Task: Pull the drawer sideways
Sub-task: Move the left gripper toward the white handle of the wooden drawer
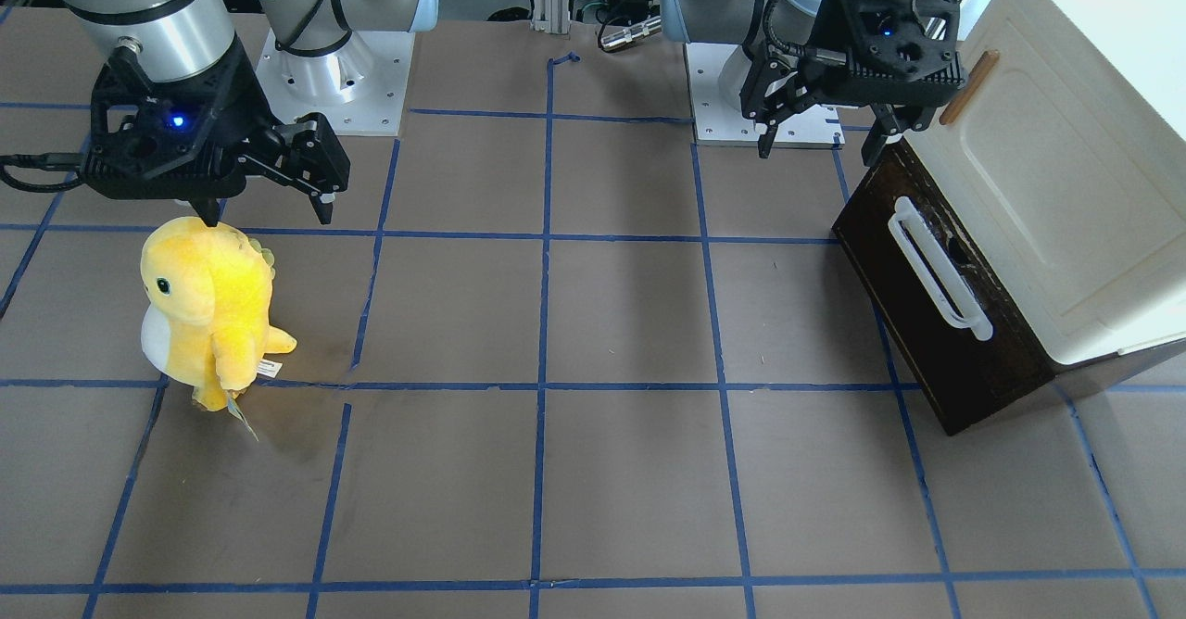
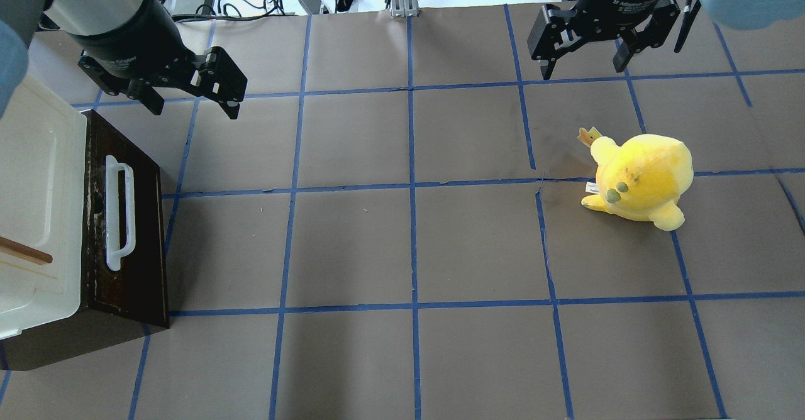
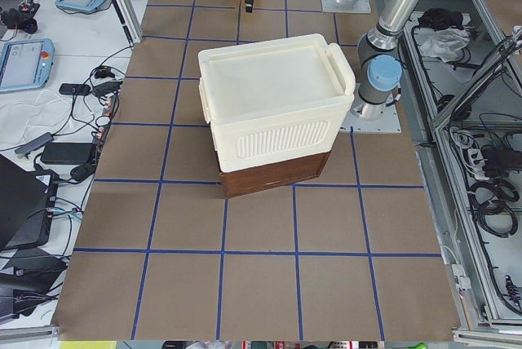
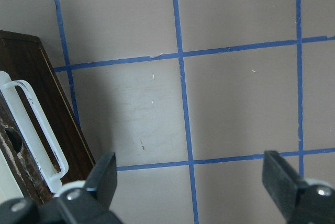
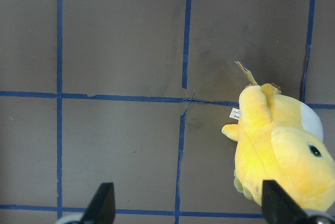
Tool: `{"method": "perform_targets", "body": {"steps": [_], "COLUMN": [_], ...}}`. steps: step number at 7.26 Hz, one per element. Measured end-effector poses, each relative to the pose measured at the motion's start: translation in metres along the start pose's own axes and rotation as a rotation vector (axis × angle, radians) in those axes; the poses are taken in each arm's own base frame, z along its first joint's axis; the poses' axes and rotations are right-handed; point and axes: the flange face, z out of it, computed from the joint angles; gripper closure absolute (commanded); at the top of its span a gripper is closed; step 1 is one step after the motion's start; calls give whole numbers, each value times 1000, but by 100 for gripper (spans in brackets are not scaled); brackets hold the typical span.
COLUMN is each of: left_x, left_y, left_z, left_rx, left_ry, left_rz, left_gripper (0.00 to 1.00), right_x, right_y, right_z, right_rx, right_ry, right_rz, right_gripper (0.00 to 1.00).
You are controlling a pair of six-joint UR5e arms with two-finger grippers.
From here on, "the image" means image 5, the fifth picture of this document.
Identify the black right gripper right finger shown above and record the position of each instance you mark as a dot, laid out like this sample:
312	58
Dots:
278	206

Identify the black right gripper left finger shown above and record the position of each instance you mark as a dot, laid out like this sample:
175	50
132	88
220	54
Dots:
101	208

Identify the yellow plush toy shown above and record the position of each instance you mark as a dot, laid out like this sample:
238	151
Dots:
280	138

